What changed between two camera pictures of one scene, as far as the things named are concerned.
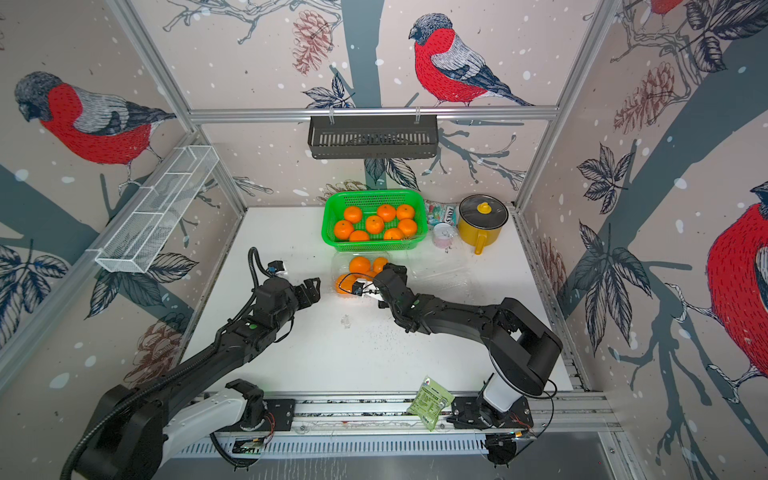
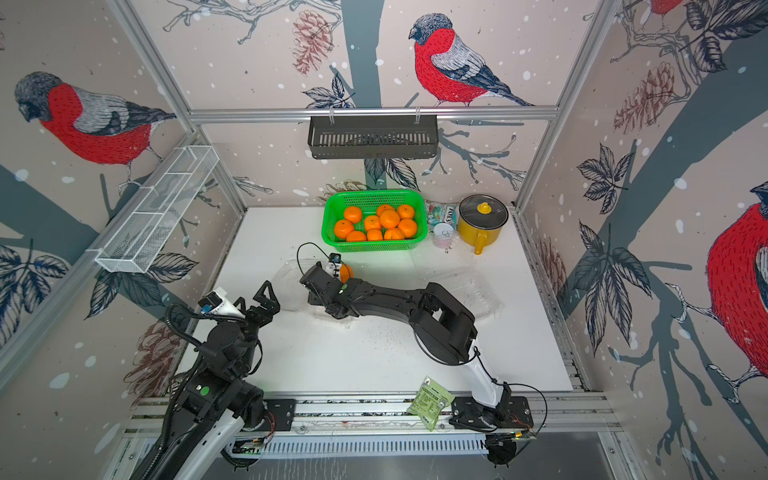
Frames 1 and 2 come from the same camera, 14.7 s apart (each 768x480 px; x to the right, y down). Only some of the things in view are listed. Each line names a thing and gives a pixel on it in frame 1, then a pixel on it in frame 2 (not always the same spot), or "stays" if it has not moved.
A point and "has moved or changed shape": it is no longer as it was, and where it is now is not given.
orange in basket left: [353, 214] stays
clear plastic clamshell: [353, 273] has moved or changed shape
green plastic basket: [374, 220] stays
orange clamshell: [379, 264] -> [346, 273]
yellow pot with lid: [480, 221] stays
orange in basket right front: [408, 227] stays
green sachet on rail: [431, 399] stays
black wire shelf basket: [372, 137] stays
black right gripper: [401, 269] -> [313, 298]
